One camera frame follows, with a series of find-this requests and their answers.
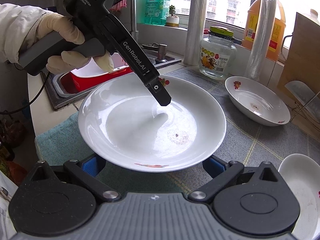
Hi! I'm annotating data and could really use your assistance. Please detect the metal wire rack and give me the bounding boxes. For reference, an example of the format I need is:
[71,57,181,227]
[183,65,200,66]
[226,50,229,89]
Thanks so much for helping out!
[280,34,319,132]

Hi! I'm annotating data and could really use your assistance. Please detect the kitchen cleaver knife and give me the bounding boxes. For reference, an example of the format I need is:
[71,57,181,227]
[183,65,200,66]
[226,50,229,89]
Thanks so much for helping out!
[285,81,319,121]

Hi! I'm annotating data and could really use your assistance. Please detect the steel sink soap dispenser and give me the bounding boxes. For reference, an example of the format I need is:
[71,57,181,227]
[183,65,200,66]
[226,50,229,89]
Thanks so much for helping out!
[142,43,167,63]

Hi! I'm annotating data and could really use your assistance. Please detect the clear cling film roll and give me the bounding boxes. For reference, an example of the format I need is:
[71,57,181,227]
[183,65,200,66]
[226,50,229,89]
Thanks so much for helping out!
[244,0,277,81]

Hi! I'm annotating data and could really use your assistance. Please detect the white plate with stain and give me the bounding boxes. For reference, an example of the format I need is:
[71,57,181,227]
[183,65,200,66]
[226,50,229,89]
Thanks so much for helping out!
[225,76,291,127]

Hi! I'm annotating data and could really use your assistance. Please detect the large white fruit-pattern plate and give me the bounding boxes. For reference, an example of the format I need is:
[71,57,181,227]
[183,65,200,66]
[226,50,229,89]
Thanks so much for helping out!
[78,74,226,173]

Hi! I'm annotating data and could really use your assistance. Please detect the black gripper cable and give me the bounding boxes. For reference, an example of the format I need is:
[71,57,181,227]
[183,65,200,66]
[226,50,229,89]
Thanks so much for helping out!
[0,62,52,116]

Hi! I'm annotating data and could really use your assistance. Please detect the red plastic basin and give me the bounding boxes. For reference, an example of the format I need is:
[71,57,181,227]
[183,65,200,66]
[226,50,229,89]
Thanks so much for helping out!
[60,66,132,94]

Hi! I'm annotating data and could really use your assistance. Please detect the left hand in latex glove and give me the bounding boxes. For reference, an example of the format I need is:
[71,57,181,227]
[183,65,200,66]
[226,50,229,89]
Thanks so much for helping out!
[36,13,115,75]

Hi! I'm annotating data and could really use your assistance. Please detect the glass jar with green lid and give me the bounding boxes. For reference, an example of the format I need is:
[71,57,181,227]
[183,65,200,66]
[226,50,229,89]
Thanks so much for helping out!
[199,26,237,80]

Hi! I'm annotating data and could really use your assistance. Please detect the stainless steel sink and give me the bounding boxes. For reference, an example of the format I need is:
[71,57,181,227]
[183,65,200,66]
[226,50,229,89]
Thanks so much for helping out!
[45,48,182,111]

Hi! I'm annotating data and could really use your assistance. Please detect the white plastic colander basket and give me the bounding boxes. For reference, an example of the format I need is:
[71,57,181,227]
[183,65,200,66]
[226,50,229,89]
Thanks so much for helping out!
[71,53,128,78]

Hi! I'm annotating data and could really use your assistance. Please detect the white plastic bag roll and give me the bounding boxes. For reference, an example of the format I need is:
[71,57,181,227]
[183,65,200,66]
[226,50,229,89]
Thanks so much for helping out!
[183,0,207,66]

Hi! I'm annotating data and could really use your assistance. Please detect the small potted succulent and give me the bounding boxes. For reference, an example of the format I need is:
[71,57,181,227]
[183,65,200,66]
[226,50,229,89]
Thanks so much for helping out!
[165,5,180,27]

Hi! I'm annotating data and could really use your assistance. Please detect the orange cooking wine jug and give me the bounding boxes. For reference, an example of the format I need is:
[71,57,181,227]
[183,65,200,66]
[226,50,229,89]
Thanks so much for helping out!
[241,0,286,61]

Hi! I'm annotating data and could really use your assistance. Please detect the white plate at edge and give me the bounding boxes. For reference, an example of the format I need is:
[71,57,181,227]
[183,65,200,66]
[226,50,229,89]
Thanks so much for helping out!
[278,153,319,239]

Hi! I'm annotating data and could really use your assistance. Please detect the chrome kitchen faucet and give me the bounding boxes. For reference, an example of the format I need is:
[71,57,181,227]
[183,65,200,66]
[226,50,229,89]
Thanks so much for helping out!
[130,0,139,42]

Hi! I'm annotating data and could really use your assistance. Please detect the green dish soap bottle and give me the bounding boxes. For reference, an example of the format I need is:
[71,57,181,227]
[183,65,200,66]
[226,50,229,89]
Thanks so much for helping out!
[144,0,170,25]

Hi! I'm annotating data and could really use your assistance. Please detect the white sleeved left forearm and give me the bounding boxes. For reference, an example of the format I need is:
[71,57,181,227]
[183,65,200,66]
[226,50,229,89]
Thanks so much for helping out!
[1,3,50,63]

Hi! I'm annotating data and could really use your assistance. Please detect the bamboo cutting board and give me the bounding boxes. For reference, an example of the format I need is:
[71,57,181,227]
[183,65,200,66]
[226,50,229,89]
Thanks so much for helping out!
[277,13,320,101]

